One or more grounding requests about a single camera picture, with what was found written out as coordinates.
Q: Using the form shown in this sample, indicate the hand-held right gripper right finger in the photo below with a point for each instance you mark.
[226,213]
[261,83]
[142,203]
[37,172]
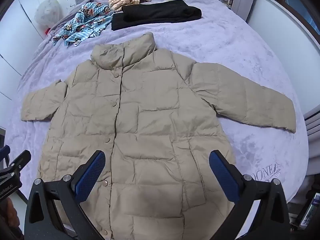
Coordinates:
[223,177]

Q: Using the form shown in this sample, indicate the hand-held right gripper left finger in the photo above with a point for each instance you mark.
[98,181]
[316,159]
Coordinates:
[90,177]

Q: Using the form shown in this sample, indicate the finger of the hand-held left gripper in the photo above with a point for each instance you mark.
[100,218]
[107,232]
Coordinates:
[18,160]

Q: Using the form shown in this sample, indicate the beige puffer jacket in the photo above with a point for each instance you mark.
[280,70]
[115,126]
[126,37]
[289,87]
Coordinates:
[150,120]

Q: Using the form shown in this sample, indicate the person's left forearm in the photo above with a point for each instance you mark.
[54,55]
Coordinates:
[8,217]

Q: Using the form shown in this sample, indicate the printed cardboard box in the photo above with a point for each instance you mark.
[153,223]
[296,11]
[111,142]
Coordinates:
[311,211]

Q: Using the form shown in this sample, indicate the purple fleece blanket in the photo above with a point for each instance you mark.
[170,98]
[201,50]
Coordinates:
[237,50]

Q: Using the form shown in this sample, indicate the white wardrobe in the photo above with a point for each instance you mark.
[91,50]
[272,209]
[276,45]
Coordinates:
[15,30]

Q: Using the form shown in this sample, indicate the white printed round pillow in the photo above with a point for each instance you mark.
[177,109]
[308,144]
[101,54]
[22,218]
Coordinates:
[48,12]

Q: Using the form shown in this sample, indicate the blue monkey print garment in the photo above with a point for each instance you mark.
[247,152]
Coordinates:
[85,21]

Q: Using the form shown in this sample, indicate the black folded garment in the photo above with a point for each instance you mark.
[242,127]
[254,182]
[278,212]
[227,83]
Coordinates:
[155,13]

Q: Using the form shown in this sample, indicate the grey curtain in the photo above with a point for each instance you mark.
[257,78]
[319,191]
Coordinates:
[243,0]

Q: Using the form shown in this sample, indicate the window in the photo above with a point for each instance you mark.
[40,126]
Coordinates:
[297,2]

